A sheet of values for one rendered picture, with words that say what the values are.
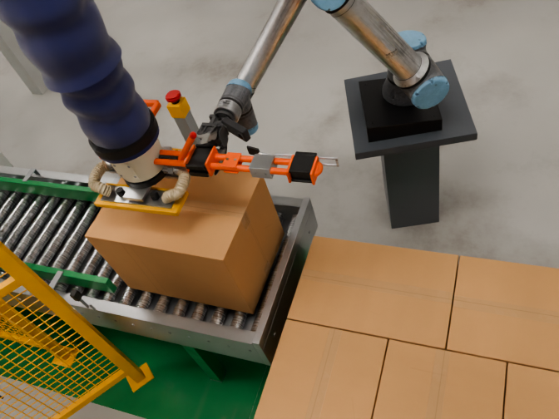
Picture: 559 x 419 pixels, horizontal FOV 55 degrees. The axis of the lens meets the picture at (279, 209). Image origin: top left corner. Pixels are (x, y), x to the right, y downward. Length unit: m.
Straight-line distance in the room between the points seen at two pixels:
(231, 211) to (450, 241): 1.34
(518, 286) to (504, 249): 0.75
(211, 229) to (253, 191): 0.21
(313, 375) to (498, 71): 2.49
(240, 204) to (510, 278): 1.03
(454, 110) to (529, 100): 1.24
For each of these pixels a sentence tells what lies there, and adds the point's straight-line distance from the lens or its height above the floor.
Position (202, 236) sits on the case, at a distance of 1.94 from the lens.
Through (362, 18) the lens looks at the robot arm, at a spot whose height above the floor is 1.39.
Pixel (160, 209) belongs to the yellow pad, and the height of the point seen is 1.11.
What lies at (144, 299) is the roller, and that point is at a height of 0.55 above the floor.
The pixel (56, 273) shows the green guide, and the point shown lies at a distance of 2.58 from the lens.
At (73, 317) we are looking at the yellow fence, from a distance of 2.35.
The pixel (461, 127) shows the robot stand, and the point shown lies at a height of 0.75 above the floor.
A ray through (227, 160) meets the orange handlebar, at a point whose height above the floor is 1.23.
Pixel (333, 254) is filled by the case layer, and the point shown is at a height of 0.54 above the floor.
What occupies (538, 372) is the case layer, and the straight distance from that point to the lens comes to 2.03.
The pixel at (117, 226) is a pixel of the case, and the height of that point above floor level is 0.95.
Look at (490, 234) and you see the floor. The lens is 2.95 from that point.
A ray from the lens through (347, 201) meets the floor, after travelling 3.10.
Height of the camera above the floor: 2.41
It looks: 50 degrees down
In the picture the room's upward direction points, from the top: 20 degrees counter-clockwise
